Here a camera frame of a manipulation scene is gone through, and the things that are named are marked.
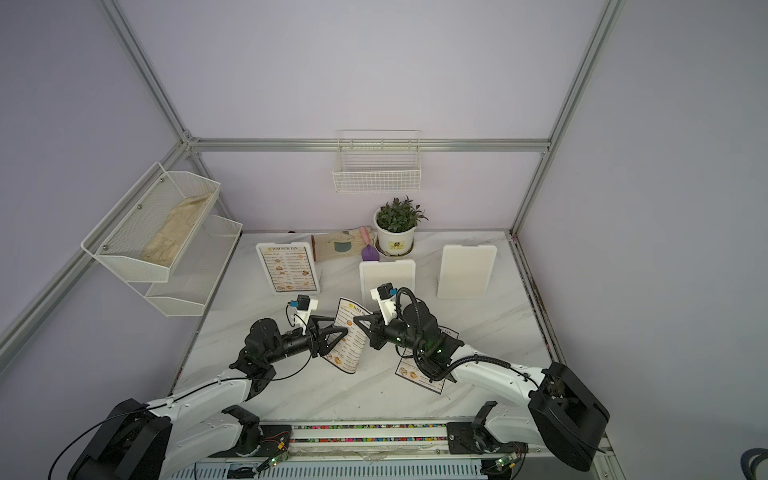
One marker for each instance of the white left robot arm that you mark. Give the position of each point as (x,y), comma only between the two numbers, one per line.
(155,439)

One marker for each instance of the beige cloth in shelf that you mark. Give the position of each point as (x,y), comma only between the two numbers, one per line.
(166,244)

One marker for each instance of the white wire wall basket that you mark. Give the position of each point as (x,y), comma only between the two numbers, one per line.
(377,161)

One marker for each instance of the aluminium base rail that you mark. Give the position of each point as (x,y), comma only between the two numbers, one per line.
(504,443)

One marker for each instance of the white acrylic menu holder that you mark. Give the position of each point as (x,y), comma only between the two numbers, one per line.
(400,273)
(288,269)
(465,271)

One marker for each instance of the potted green plant white pot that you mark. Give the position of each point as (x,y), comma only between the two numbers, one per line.
(396,222)

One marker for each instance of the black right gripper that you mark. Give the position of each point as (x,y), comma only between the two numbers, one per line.
(378,333)

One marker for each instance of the beige oven mitt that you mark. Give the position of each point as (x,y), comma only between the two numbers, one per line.
(337,244)

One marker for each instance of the dim sum menu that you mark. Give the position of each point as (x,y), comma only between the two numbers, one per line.
(346,355)
(288,270)
(422,367)

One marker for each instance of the aluminium frame profiles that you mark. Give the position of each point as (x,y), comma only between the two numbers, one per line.
(158,143)

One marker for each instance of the purple silicone spatula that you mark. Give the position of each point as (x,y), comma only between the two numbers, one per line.
(369,252)

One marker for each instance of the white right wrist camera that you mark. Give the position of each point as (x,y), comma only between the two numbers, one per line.
(385,296)

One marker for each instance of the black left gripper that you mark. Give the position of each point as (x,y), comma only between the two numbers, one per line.
(318,345)

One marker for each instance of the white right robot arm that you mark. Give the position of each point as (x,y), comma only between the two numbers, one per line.
(568,418)

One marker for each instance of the white two-tier mesh shelf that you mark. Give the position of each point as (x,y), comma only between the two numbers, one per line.
(186,288)

